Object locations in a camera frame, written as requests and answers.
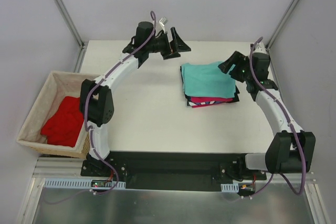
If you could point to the aluminium frame post right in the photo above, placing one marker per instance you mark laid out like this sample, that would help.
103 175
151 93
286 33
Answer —
285 17

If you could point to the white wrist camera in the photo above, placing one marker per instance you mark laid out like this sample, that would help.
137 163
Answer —
260 48
162 22

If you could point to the patterned t shirt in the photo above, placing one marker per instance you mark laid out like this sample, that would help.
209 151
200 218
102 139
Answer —
199 102

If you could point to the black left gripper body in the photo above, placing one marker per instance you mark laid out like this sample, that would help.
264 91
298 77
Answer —
170 46

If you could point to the aluminium frame post left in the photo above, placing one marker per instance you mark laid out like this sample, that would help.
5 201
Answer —
69 22

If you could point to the wicker basket with cloth liner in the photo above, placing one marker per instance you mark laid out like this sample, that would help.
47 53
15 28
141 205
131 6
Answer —
57 86

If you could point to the teal t shirt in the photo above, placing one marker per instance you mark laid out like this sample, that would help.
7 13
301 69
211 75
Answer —
207 81

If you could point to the red t shirt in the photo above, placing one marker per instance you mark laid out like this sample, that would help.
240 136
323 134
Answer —
64 126

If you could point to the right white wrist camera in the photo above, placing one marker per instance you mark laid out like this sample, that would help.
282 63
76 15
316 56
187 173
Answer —
260 48

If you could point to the aluminium frame post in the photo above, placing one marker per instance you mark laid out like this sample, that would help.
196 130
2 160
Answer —
285 17
69 22

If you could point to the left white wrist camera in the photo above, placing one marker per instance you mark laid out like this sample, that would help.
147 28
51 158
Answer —
162 22

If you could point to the right white cable duct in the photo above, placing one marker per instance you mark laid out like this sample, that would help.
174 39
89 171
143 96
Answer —
230 188

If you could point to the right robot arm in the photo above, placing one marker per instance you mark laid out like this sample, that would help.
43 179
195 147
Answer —
291 150

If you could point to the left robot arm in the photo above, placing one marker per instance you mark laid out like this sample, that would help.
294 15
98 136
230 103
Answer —
96 101

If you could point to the black t shirt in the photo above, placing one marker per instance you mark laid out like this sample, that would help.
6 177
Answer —
236 98

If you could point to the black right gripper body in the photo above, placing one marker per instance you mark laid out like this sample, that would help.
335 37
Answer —
237 67

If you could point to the pink t shirt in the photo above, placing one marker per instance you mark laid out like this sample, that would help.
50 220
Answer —
229 100

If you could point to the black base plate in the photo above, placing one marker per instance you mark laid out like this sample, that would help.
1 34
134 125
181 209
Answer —
172 171

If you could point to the aluminium rail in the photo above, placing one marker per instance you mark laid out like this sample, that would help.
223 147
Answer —
58 167

